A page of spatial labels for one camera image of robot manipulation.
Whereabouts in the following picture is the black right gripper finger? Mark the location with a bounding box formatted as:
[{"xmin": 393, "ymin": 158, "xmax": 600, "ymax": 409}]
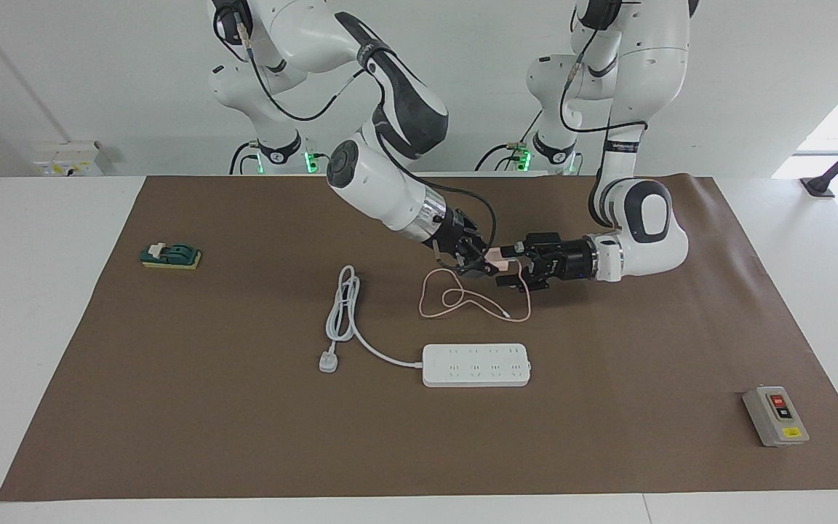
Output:
[
  {"xmin": 457, "ymin": 258, "xmax": 501, "ymax": 279},
  {"xmin": 466, "ymin": 231, "xmax": 496, "ymax": 261}
]

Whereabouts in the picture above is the pink charging cable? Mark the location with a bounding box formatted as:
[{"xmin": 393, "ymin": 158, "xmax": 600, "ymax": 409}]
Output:
[{"xmin": 419, "ymin": 261, "xmax": 533, "ymax": 322}]

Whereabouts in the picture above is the white power strip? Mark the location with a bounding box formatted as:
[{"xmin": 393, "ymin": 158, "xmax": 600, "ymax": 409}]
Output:
[{"xmin": 422, "ymin": 344, "xmax": 532, "ymax": 388}]

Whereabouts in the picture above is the brown table mat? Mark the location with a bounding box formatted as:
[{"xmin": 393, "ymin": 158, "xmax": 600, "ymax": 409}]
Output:
[{"xmin": 0, "ymin": 173, "xmax": 838, "ymax": 501}]

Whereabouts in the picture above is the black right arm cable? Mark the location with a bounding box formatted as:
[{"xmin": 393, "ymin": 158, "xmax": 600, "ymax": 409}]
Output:
[{"xmin": 234, "ymin": 15, "xmax": 498, "ymax": 257}]

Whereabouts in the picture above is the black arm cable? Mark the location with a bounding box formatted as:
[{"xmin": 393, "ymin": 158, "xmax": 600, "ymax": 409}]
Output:
[
  {"xmin": 561, "ymin": 6, "xmax": 647, "ymax": 135},
  {"xmin": 234, "ymin": 15, "xmax": 498, "ymax": 257}
]

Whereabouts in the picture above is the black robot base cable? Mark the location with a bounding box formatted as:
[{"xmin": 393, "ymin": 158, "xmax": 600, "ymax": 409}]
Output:
[
  {"xmin": 474, "ymin": 140, "xmax": 536, "ymax": 173},
  {"xmin": 228, "ymin": 140, "xmax": 263, "ymax": 175}
]

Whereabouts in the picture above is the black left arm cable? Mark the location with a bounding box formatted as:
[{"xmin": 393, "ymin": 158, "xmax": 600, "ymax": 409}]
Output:
[{"xmin": 561, "ymin": 6, "xmax": 647, "ymax": 135}]

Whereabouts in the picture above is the grey on-off switch box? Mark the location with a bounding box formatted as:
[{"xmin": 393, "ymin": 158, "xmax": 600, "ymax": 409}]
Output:
[{"xmin": 743, "ymin": 386, "xmax": 810, "ymax": 448}]

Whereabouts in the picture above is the green knife switch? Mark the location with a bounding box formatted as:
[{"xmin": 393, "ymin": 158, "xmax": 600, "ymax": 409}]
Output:
[{"xmin": 140, "ymin": 243, "xmax": 203, "ymax": 271}]

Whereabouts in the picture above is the white wall outlet box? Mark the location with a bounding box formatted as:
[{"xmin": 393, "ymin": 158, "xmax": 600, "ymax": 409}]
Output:
[{"xmin": 32, "ymin": 142, "xmax": 103, "ymax": 177}]

